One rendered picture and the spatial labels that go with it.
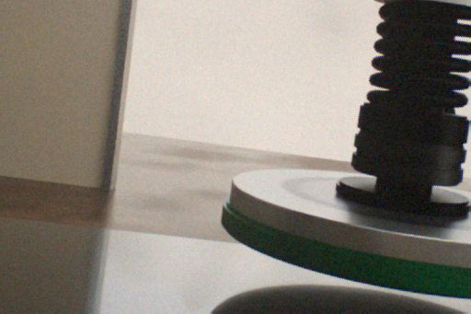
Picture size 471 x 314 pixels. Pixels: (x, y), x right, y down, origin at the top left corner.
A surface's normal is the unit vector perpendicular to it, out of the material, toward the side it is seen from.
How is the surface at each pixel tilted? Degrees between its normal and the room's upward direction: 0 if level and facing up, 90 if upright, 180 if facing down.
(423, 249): 90
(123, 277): 0
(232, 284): 0
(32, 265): 0
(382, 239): 90
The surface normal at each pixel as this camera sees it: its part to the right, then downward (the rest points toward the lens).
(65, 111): 0.00, 0.07
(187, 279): 0.14, -0.99
